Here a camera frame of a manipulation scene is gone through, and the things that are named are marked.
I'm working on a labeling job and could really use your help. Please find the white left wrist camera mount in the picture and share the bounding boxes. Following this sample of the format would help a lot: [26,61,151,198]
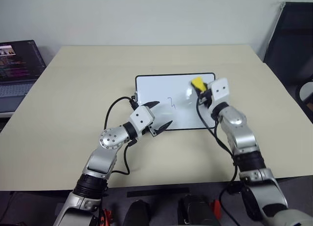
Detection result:
[129,106,156,136]

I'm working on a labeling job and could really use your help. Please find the black tape strip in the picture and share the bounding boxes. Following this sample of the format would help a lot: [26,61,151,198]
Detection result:
[127,187,190,199]

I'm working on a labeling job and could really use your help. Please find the large dark rounded shape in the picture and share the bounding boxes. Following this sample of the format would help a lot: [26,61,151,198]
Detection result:
[177,194,216,226]

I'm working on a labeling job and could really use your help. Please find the black-framed white whiteboard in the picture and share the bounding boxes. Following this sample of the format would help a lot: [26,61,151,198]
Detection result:
[134,72,217,131]

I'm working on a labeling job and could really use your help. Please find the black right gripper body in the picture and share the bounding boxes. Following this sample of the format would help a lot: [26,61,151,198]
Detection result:
[197,83,214,108]

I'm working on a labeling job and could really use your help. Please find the black office chair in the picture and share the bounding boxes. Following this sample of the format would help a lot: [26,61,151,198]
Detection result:
[262,1,313,85]

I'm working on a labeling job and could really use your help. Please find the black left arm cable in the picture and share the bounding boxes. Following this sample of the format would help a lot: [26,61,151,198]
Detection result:
[104,96,139,175]

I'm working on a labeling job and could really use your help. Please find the red plastic part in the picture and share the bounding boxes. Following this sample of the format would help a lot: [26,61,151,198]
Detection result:
[211,199,223,219]

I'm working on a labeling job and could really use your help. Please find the open grey laptop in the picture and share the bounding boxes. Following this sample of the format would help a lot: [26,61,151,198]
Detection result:
[0,40,47,114]

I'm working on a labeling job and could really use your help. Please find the grey round stool seat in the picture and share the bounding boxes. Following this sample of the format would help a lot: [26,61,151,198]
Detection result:
[294,75,313,126]

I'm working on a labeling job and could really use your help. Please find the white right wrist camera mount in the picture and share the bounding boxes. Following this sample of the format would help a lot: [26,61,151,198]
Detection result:
[209,77,232,107]

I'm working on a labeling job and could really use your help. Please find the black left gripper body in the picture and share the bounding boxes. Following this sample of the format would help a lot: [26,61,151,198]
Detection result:
[141,118,159,138]

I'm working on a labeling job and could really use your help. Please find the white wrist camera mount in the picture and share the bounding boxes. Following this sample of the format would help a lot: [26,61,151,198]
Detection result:
[129,106,156,136]
[209,77,232,107]

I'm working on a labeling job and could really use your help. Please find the yellow whiteboard eraser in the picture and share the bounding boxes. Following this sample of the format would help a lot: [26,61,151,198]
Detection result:
[190,76,206,92]

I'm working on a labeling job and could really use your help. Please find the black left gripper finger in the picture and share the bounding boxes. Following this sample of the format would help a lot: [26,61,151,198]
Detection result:
[144,101,161,112]
[156,120,174,136]

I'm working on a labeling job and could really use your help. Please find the orange-red plastic part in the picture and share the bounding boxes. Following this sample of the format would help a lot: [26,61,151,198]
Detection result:
[101,208,113,226]

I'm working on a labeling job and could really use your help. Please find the small dark rounded shape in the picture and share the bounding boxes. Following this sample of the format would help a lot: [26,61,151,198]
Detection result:
[122,200,152,226]

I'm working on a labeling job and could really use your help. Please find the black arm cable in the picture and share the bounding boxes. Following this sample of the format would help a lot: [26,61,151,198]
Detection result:
[104,96,139,175]
[195,96,243,226]

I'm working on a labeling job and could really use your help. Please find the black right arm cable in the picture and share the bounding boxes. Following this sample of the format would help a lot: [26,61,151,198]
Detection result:
[195,96,243,226]

